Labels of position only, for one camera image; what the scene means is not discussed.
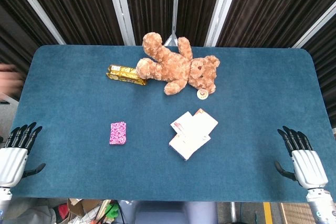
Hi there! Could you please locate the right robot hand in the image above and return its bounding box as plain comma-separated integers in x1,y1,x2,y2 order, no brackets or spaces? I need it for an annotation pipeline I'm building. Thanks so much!
274,125,329,190

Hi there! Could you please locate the grey cloth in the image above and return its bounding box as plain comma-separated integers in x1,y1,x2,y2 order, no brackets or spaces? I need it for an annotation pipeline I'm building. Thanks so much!
7,198,57,224

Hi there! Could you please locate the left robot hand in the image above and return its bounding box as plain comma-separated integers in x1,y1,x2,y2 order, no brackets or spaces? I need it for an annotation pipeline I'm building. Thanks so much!
0,122,47,188

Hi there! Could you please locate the dark brown curtain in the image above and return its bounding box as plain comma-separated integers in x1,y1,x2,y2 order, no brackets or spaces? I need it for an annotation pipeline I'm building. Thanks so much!
0,0,336,109

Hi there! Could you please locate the white card with red mark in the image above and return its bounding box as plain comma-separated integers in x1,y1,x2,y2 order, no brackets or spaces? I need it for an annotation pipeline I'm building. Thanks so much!
170,111,195,133

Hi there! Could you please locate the gold snack package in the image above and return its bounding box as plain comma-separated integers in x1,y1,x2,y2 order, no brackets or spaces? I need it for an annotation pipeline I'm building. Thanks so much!
106,63,147,86

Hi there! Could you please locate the white face-up playing card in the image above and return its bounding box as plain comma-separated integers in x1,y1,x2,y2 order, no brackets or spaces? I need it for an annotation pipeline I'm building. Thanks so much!
169,132,212,162

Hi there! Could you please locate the aluminium frame post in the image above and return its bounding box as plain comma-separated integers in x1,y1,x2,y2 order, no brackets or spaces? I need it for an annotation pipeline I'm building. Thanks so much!
7,0,66,45
104,0,136,46
204,0,236,47
291,5,336,49

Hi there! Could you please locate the blue felt table mat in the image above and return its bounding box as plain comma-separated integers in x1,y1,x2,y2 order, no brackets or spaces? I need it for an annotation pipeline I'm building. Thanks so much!
10,45,332,204

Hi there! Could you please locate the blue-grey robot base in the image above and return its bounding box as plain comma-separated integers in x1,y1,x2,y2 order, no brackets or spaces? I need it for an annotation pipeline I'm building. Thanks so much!
118,200,219,224

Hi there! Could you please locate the pink speckled playing card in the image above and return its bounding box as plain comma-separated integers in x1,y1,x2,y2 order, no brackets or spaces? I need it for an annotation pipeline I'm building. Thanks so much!
109,121,128,145

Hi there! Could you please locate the brown teddy bear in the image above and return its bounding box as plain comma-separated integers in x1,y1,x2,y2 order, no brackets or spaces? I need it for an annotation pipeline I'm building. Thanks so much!
135,31,221,96

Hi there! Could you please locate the green plastic object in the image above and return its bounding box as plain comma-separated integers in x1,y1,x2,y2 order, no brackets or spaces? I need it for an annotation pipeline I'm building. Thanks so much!
104,201,119,219

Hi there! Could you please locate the blurred person hand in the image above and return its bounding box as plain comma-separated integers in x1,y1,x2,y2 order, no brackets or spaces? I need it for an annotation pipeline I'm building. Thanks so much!
0,63,25,97

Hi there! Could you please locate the woven brown mat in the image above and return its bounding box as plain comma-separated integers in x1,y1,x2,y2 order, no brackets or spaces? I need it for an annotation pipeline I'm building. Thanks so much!
280,202,309,224

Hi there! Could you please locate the thin metal pole with foot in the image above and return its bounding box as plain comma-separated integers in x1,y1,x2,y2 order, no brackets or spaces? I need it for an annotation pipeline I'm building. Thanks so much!
163,0,181,47

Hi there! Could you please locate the red object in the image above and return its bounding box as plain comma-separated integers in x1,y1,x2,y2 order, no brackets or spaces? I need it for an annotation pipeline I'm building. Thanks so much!
57,204,70,220

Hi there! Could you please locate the white card with orange corner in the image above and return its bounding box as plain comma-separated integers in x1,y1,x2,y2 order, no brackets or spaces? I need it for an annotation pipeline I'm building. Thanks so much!
187,108,219,141

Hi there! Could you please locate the cardboard box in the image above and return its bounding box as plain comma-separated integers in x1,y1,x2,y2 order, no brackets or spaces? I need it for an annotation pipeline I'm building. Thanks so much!
67,198,103,218

